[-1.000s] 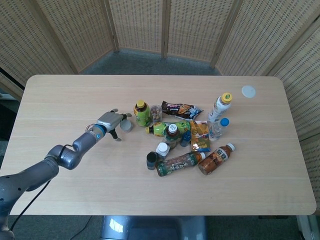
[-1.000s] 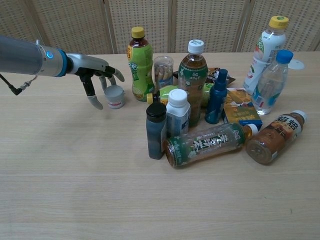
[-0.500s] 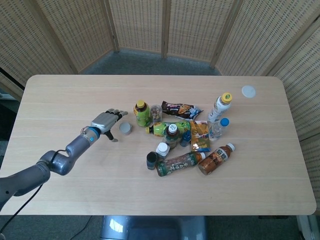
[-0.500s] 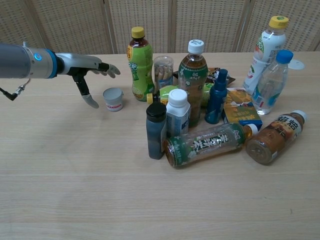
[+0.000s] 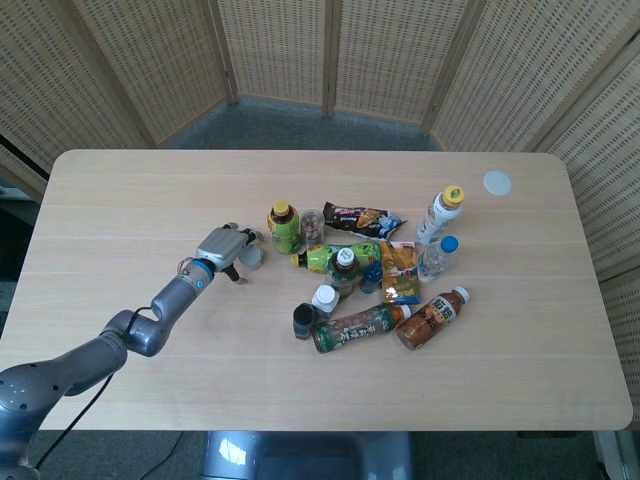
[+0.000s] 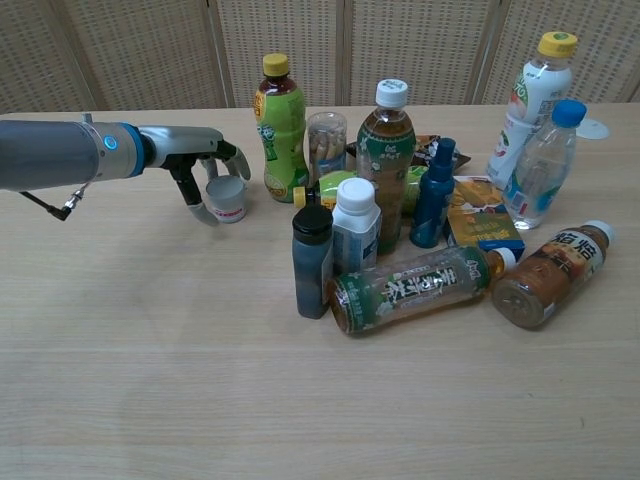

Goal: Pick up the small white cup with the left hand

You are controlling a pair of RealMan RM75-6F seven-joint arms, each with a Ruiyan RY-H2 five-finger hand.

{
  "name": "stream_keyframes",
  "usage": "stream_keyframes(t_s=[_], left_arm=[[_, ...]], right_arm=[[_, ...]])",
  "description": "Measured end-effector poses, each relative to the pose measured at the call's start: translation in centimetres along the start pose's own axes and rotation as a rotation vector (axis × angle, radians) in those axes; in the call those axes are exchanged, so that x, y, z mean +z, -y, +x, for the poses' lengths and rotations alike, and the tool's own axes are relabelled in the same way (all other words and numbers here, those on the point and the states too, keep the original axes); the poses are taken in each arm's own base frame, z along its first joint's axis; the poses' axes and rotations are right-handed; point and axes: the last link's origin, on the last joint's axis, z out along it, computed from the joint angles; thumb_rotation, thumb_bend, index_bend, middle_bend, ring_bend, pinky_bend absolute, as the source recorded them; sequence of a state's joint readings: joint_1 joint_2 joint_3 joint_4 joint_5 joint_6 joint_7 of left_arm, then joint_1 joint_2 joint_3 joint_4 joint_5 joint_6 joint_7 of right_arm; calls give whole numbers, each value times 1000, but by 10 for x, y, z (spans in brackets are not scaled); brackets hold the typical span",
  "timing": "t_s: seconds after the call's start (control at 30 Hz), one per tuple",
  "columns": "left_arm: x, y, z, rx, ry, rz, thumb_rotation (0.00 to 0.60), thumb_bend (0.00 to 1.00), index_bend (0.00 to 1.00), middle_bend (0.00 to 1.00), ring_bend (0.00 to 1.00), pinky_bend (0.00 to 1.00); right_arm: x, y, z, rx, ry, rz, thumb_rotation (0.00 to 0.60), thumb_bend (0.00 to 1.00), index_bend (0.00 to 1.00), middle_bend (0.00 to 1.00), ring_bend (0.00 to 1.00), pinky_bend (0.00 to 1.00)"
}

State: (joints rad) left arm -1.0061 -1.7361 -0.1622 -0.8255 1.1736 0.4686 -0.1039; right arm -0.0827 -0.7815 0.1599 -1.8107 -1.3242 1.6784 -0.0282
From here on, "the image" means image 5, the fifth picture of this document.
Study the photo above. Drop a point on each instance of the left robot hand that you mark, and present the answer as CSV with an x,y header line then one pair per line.
x,y
220,247

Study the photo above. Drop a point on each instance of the small grey can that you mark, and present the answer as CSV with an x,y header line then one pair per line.
x,y
252,260

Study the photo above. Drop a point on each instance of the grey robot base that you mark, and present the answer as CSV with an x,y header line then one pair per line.
x,y
305,457

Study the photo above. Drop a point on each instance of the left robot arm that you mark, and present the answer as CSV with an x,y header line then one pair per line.
x,y
150,335

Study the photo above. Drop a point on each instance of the dark blue cup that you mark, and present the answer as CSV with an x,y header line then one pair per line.
x,y
303,322

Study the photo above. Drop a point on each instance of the upright green bottle yellow cap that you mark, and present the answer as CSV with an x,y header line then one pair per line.
x,y
284,229

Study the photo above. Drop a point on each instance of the clear jar of nuts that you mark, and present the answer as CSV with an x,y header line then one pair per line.
x,y
312,227

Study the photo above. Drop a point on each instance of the green bottle lying yellow cap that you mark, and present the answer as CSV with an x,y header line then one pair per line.
x,y
322,257

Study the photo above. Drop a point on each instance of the small jar white lid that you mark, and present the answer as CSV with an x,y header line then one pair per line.
x,y
326,299

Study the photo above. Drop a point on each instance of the brown tea bottle white cap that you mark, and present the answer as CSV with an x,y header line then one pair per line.
x,y
344,272

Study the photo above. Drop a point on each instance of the dark brown snack bag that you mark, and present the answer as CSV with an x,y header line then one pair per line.
x,y
357,217

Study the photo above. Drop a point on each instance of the small blue bottle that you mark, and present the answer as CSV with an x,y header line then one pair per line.
x,y
371,280

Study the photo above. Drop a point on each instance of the tea bottle green label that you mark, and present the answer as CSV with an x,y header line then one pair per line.
x,y
355,330

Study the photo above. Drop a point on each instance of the orange chips bag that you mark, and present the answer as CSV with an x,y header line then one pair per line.
x,y
400,272

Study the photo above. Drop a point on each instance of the woven bamboo folding screen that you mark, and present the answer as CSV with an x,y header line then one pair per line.
x,y
280,50

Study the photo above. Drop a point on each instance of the clear water bottle blue cap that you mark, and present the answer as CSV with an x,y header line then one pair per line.
x,y
435,262

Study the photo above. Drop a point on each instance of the white bottle yellow cap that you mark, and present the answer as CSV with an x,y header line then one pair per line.
x,y
437,215

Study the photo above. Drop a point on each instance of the brown tea bottle orange label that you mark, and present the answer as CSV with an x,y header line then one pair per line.
x,y
430,320

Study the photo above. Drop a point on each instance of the white frame part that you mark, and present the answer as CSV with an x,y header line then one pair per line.
x,y
617,457

